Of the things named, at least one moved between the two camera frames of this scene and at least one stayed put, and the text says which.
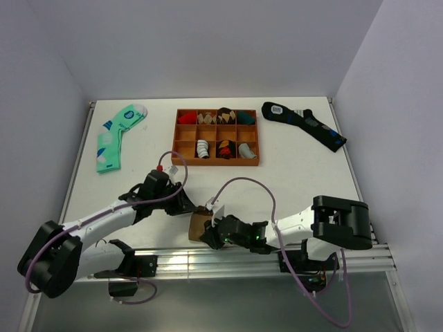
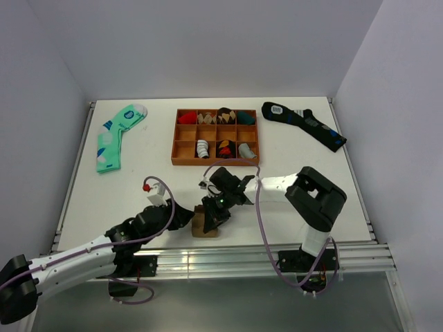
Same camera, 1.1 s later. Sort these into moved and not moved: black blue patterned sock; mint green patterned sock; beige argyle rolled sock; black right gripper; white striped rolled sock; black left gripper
Moved: black right gripper; black left gripper
Not moved: white striped rolled sock; mint green patterned sock; black blue patterned sock; beige argyle rolled sock
